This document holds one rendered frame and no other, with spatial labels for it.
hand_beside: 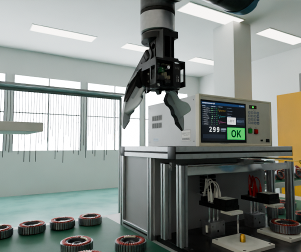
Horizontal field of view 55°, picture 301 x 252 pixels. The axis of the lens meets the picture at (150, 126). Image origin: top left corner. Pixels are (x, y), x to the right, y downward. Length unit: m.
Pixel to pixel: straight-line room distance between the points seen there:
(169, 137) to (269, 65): 6.68
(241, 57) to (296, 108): 1.29
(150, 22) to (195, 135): 0.62
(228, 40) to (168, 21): 4.93
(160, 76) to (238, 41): 4.99
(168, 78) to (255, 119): 0.82
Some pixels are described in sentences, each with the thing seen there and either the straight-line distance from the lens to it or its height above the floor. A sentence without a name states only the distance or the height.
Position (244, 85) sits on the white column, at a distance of 5.43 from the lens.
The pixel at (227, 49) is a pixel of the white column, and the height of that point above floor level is 2.82.
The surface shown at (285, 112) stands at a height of 1.64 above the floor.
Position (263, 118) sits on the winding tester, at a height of 1.24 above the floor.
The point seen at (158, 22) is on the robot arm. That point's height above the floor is 1.37.
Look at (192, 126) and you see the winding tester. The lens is 1.17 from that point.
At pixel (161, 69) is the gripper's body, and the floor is 1.27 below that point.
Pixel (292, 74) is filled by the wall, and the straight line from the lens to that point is 7.45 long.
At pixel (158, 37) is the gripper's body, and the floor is 1.34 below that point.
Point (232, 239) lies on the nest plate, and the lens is 1.16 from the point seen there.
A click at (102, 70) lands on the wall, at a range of 7.91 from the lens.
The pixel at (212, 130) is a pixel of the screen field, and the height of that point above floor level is 1.18.
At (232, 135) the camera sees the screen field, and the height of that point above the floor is 1.16.
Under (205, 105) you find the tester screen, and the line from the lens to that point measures 1.16.
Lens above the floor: 1.12
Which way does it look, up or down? 4 degrees up
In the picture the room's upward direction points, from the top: straight up
